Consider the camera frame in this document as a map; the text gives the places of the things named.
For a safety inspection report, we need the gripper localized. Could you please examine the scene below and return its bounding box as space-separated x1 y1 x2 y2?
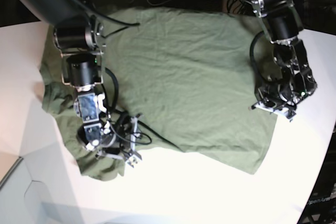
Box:
249 84 297 121
96 113 152 164

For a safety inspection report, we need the green t-shirt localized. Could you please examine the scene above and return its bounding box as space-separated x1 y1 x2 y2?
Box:
39 7 283 183

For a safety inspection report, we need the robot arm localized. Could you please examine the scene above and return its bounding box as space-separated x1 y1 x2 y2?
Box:
246 0 317 121
20 0 143 166

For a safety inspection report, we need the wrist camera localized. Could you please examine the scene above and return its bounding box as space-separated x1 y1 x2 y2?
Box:
125 153 142 168

